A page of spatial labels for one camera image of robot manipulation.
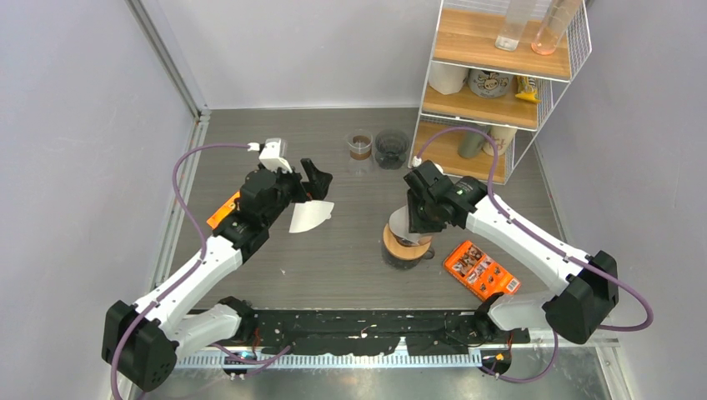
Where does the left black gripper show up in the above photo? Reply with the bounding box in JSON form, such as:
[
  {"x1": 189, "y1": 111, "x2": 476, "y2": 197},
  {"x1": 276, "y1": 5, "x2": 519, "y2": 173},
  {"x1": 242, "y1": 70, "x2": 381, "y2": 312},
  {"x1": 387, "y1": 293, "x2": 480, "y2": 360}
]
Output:
[{"x1": 263, "y1": 158, "x2": 331, "y2": 227}]

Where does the pink transparent plastic dripper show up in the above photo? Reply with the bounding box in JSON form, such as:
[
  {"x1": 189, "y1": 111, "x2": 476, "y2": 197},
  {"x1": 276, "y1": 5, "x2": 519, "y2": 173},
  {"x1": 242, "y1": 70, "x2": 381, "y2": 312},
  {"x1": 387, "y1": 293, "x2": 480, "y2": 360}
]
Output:
[{"x1": 389, "y1": 221, "x2": 433, "y2": 247}]

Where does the smoky grey plastic dripper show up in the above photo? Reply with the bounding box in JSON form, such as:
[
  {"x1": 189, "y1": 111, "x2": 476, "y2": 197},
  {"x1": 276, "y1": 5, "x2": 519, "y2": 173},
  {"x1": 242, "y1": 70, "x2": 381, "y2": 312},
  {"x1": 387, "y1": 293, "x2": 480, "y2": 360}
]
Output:
[{"x1": 374, "y1": 129, "x2": 409, "y2": 170}]

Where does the white paper coffee filter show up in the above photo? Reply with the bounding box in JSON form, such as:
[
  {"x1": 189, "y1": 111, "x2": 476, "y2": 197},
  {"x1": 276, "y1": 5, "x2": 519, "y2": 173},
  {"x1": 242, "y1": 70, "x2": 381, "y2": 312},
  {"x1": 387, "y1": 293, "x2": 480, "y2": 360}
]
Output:
[{"x1": 388, "y1": 206, "x2": 423, "y2": 245}]

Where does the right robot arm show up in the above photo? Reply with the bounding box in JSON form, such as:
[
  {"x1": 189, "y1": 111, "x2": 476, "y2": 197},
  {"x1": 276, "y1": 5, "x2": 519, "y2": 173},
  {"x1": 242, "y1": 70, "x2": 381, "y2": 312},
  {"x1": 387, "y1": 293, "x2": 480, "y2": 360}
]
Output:
[{"x1": 404, "y1": 161, "x2": 619, "y2": 344}]

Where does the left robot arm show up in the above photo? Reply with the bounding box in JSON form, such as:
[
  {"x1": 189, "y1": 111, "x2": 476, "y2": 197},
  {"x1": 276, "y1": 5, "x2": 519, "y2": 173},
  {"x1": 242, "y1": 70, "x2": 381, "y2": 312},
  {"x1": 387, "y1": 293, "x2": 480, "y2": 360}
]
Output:
[{"x1": 101, "y1": 158, "x2": 333, "y2": 398}]

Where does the dark glass coffee server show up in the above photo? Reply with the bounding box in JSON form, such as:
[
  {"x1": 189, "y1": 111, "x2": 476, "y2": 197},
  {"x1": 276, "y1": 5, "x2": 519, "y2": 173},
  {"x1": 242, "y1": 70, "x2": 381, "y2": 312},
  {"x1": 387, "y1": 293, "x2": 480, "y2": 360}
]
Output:
[{"x1": 382, "y1": 245, "x2": 435, "y2": 270}]

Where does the glass carafe brown collar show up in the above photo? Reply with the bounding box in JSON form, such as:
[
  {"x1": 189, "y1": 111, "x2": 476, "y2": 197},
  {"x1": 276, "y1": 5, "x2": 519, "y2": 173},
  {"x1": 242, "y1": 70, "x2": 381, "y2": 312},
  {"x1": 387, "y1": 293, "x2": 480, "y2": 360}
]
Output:
[{"x1": 346, "y1": 129, "x2": 374, "y2": 177}]

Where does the green grey cup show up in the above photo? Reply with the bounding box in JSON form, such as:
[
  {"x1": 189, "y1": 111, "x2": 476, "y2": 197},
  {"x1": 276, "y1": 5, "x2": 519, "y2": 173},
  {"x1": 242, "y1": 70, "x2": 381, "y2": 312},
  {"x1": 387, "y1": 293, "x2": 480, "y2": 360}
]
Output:
[{"x1": 457, "y1": 124, "x2": 490, "y2": 159}]

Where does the orange razor box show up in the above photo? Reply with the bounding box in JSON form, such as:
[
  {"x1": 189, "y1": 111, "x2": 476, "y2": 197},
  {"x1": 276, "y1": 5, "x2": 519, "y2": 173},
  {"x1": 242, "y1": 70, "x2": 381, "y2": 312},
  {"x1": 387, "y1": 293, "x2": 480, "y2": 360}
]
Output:
[{"x1": 444, "y1": 240, "x2": 521, "y2": 301}]

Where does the white printed paper cup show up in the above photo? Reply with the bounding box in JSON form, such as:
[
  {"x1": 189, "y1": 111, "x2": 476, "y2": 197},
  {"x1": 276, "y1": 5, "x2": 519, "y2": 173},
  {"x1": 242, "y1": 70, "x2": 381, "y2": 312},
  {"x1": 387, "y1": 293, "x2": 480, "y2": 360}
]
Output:
[{"x1": 489, "y1": 125, "x2": 518, "y2": 156}]

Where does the orange snack packet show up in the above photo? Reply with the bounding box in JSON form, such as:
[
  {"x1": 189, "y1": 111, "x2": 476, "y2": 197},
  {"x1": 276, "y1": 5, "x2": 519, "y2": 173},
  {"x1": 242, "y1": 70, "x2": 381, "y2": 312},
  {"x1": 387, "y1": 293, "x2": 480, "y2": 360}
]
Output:
[{"x1": 207, "y1": 192, "x2": 240, "y2": 229}]

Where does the white paper roll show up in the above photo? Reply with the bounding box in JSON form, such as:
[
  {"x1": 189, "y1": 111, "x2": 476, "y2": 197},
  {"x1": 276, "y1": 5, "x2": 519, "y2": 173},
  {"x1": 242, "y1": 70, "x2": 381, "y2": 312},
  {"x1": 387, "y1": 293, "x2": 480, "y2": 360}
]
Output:
[{"x1": 428, "y1": 62, "x2": 469, "y2": 95}]

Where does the grey cartoon tin can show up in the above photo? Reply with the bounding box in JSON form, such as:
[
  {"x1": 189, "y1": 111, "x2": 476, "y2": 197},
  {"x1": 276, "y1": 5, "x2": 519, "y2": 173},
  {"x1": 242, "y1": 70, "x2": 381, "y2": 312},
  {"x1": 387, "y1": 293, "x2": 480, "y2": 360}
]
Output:
[{"x1": 467, "y1": 68, "x2": 514, "y2": 98}]

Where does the yellow snack packet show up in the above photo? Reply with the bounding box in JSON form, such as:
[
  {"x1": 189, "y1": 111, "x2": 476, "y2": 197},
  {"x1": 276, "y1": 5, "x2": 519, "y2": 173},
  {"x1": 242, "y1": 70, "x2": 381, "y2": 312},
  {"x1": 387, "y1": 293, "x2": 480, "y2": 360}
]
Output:
[{"x1": 515, "y1": 75, "x2": 542, "y2": 104}]

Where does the clear glass bottle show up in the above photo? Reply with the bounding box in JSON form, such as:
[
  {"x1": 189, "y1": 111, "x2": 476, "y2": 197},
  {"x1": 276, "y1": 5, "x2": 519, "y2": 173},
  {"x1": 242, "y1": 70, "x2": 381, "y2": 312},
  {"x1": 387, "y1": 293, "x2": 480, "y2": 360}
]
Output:
[{"x1": 495, "y1": 0, "x2": 537, "y2": 52}]

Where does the pink tinted glass bottle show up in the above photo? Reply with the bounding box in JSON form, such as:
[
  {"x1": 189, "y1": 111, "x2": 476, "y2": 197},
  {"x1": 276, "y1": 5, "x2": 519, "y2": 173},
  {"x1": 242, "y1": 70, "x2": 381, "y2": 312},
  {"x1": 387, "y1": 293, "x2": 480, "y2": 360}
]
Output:
[{"x1": 531, "y1": 0, "x2": 584, "y2": 56}]

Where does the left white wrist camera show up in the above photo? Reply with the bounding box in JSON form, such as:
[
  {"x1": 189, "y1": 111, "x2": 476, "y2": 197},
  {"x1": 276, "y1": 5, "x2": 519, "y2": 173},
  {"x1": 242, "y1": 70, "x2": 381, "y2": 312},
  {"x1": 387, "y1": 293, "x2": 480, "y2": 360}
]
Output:
[{"x1": 248, "y1": 137, "x2": 293, "y2": 173}]

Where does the white wire wooden shelf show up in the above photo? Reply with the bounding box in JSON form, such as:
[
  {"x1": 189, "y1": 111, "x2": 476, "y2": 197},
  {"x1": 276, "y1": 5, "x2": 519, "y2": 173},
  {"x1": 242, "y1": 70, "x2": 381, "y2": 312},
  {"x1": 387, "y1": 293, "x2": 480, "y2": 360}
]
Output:
[{"x1": 408, "y1": 1, "x2": 592, "y2": 184}]

